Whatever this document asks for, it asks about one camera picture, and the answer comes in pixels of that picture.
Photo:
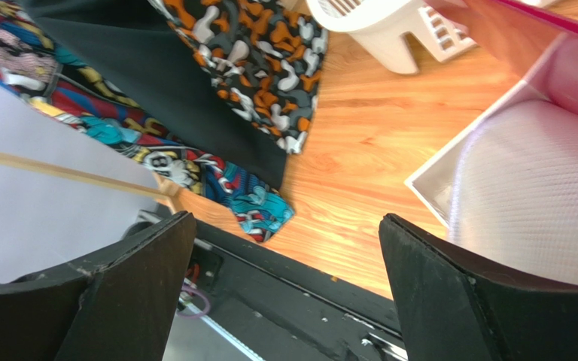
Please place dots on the red plastic folder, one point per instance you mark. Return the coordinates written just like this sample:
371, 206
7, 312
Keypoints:
513, 32

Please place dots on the white tiered file organizer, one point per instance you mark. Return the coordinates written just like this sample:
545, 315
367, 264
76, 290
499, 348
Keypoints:
506, 187

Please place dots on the white plastic laundry basket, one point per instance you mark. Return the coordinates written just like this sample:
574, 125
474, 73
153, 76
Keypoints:
381, 27

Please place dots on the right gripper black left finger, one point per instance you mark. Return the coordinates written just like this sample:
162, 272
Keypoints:
116, 303

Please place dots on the wooden clothes rack frame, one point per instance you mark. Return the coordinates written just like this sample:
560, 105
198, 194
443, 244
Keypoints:
170, 199

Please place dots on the dark grey shorts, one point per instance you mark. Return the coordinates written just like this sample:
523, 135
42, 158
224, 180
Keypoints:
130, 44

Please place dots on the orange camouflage print shorts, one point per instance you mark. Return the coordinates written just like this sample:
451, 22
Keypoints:
264, 60

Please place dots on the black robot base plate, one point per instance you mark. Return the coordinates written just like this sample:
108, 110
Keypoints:
242, 301

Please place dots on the colourful comic print shorts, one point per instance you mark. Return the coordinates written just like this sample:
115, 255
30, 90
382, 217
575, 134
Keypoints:
49, 79

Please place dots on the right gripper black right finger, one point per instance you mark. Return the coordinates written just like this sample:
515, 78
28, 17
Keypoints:
453, 304

